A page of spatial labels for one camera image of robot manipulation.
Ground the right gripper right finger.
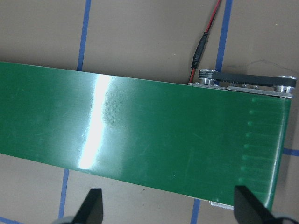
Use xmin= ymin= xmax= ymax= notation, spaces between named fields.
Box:
xmin=234 ymin=186 xmax=278 ymax=224

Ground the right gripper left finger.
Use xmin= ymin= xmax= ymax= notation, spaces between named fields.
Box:
xmin=72 ymin=188 xmax=104 ymax=224

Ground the green conveyor belt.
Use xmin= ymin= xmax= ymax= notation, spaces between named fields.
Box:
xmin=0 ymin=63 xmax=291 ymax=208

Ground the red black motor cable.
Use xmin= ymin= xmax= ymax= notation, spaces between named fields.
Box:
xmin=188 ymin=0 xmax=222 ymax=84

